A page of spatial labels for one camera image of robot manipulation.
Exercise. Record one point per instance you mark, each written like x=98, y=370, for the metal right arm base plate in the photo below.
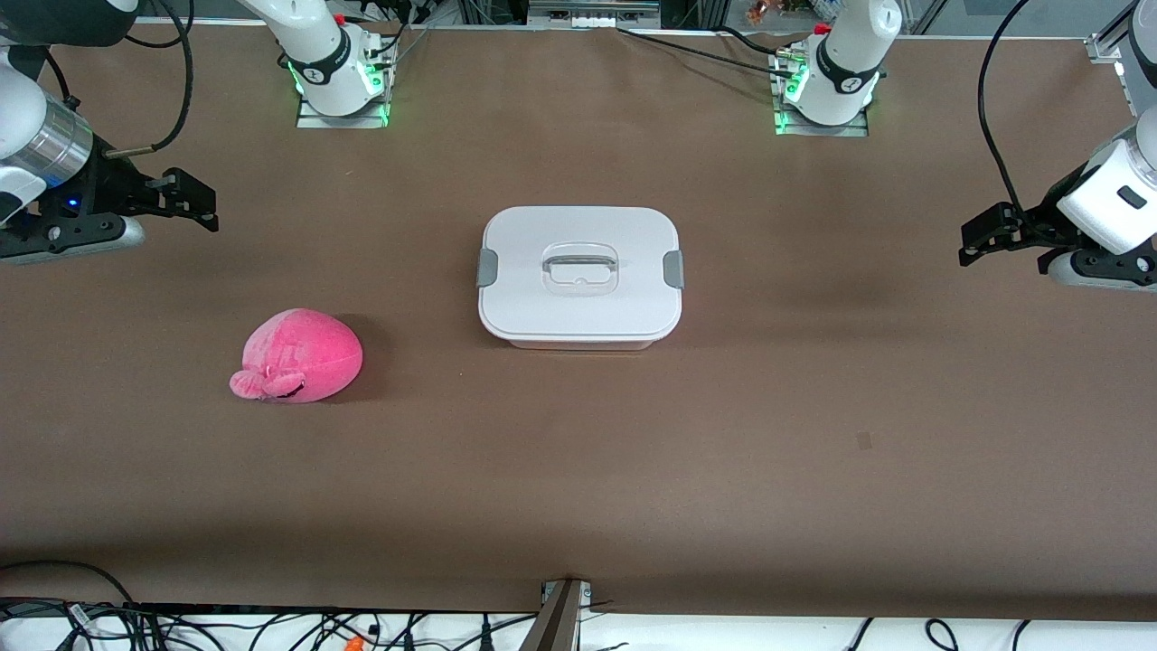
x=343, y=121

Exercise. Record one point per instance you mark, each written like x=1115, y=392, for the grey metal device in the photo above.
x=592, y=14

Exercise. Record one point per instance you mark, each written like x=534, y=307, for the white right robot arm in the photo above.
x=325, y=45

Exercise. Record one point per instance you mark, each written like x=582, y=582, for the aluminium camera post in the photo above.
x=556, y=624

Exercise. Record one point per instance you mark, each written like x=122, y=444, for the pink plush toy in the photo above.
x=307, y=353

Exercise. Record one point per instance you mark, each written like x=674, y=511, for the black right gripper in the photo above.
x=116, y=188

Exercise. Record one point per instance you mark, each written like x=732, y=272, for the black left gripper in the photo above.
x=1037, y=223

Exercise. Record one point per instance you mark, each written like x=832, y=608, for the aluminium frame corner profile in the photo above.
x=1105, y=47

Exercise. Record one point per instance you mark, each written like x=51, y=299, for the translucent pink plastic box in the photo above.
x=578, y=344

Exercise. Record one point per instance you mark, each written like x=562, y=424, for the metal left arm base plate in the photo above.
x=823, y=130

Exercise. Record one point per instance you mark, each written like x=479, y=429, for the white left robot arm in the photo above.
x=850, y=54

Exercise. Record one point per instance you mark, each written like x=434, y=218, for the copper coloured object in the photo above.
x=758, y=11

